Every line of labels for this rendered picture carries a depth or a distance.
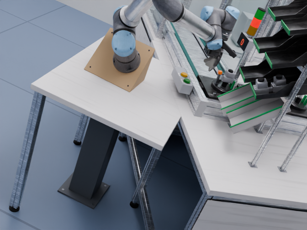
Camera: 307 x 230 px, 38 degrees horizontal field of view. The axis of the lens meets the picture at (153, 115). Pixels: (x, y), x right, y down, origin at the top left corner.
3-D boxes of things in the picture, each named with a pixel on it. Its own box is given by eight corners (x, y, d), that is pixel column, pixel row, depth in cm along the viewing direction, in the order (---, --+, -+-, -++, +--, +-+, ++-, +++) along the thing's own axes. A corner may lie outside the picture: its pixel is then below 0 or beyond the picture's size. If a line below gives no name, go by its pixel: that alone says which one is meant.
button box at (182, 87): (178, 92, 244) (182, 83, 241) (171, 74, 261) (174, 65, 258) (189, 95, 246) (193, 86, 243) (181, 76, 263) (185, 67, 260)
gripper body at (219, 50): (203, 50, 238) (211, 30, 232) (217, 54, 241) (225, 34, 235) (206, 57, 232) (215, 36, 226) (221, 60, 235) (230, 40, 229)
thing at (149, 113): (29, 88, 212) (30, 83, 210) (103, 39, 289) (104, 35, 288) (161, 151, 204) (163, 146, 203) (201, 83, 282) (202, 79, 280)
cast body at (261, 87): (254, 95, 201) (254, 81, 197) (252, 90, 204) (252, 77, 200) (273, 93, 200) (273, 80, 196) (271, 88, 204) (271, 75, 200)
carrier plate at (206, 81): (207, 99, 238) (209, 96, 237) (196, 77, 257) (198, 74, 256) (246, 107, 245) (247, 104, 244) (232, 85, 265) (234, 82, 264)
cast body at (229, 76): (222, 81, 245) (227, 70, 241) (219, 77, 248) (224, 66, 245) (235, 84, 247) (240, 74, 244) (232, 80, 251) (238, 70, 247)
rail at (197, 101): (193, 116, 236) (201, 99, 231) (162, 44, 308) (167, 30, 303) (203, 117, 238) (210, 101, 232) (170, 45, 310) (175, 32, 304)
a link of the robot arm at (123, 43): (113, 63, 229) (110, 51, 216) (113, 39, 233) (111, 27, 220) (136, 62, 229) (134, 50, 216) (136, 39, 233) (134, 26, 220)
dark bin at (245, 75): (244, 83, 210) (244, 69, 206) (239, 70, 221) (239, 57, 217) (303, 76, 208) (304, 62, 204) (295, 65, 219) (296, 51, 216)
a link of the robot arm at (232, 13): (223, 3, 224) (237, 7, 228) (214, 23, 230) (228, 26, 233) (229, 9, 218) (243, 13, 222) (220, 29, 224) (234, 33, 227)
